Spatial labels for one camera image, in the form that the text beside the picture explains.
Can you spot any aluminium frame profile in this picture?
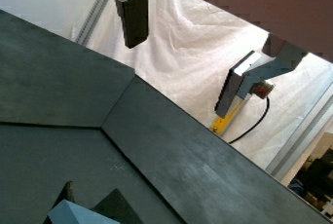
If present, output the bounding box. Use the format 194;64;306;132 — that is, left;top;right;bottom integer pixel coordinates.
74;0;108;46

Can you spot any yellow tool handle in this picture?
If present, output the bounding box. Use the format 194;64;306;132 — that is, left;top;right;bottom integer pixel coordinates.
210;96;250;134

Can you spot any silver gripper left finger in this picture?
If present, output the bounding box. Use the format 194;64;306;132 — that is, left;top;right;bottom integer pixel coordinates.
115;0;148;49

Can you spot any white cloth backdrop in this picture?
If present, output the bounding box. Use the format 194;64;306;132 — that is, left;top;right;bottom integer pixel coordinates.
87;0;333;168

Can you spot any black cable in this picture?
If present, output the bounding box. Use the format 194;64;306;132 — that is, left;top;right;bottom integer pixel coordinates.
227;94;270;145

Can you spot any blue double-square block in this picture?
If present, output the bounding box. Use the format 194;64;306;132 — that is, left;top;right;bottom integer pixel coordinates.
48;200;120;224

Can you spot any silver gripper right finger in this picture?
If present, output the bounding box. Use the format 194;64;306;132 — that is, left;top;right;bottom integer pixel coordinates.
214;34;309;117

